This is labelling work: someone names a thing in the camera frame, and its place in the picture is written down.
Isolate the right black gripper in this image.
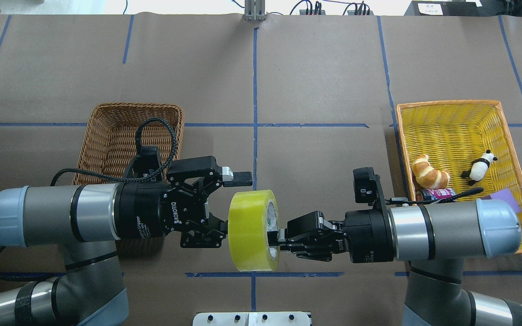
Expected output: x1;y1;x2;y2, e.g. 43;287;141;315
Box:
268;209;395;264

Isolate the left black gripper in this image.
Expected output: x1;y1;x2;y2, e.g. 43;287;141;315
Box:
115;156;253;249

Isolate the yellow tape roll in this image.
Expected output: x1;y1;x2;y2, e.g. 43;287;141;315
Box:
227;190;280;272

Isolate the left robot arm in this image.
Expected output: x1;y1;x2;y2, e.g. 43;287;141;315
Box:
0;156;252;326

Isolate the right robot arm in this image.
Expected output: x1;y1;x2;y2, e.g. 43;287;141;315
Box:
265;199;522;326

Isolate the yellow wicker basket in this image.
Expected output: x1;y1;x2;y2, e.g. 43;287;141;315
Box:
395;100;522;254

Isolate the small purple can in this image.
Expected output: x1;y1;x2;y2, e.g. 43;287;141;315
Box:
415;188;456;201

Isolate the toy croissant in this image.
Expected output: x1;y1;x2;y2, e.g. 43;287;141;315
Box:
411;154;451;190

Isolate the toy panda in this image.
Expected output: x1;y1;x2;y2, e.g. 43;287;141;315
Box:
460;149;498;186

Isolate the purple foam block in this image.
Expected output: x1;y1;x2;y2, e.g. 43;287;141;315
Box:
481;188;522;214

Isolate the black power adapter box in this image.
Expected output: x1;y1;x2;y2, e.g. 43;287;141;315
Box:
404;0;482;17

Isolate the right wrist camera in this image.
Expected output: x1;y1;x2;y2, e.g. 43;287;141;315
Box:
353;167;386;209

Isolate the aluminium frame post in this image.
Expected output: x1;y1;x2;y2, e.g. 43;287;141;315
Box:
244;0;266;21

